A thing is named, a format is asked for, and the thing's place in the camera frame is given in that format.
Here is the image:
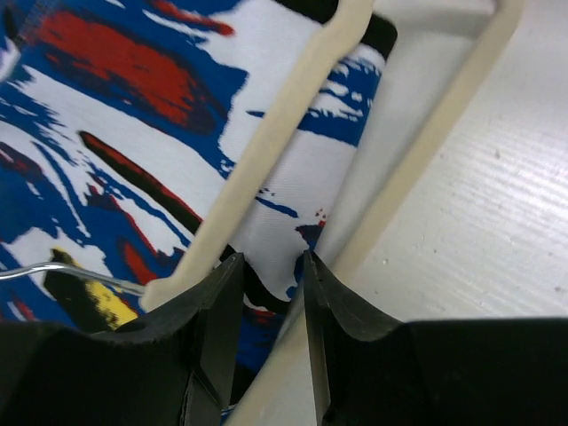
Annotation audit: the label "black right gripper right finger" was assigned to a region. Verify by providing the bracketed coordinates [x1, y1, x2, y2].
[303, 251, 567, 425]

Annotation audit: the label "cream clothes hanger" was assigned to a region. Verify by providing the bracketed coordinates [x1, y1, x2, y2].
[0, 0, 525, 426]

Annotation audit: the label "blue patterned trousers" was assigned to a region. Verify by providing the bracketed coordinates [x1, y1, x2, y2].
[0, 0, 399, 421]

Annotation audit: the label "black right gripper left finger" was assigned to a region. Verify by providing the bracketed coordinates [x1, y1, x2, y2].
[1, 254, 244, 425]

